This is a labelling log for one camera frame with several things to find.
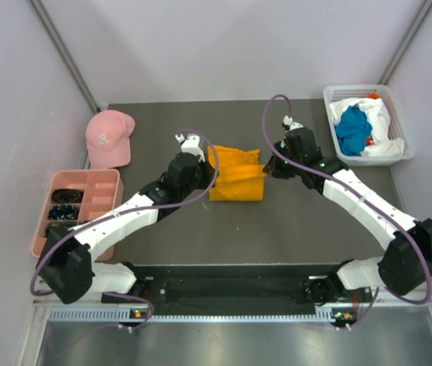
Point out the pink baseball cap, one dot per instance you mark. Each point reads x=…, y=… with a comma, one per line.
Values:
x=108, y=139

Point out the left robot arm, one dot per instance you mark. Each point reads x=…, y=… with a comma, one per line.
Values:
x=69, y=263

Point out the black folded socks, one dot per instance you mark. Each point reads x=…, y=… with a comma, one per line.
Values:
x=67, y=196

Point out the aluminium frame rail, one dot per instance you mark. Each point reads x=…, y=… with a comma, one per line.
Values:
x=132, y=309

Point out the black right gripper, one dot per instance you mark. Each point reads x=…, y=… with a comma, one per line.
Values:
x=273, y=170

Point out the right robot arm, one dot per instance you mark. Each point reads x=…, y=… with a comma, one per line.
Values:
x=407, y=242

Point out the green patterned socks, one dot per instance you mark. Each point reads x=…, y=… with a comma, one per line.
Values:
x=54, y=225

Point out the blue patterned socks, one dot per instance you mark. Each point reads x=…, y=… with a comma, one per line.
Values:
x=63, y=212

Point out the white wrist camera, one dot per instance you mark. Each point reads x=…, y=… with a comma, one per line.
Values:
x=289, y=124
x=192, y=144

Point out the blue t shirt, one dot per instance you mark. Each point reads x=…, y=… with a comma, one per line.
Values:
x=353, y=131

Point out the white plastic laundry basket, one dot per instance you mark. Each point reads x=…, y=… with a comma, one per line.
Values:
x=335, y=93

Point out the pink divided organizer tray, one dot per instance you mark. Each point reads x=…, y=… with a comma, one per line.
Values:
x=103, y=191

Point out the orange t shirt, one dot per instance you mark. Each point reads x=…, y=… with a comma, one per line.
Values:
x=241, y=176

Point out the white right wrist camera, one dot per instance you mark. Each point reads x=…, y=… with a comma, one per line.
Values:
x=289, y=124

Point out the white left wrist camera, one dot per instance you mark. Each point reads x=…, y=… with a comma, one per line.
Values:
x=192, y=144

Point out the white t shirt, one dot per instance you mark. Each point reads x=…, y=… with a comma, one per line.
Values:
x=379, y=143

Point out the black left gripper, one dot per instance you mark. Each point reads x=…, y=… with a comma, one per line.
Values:
x=209, y=174

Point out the orange garment in basket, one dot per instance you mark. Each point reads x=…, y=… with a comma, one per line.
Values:
x=372, y=95

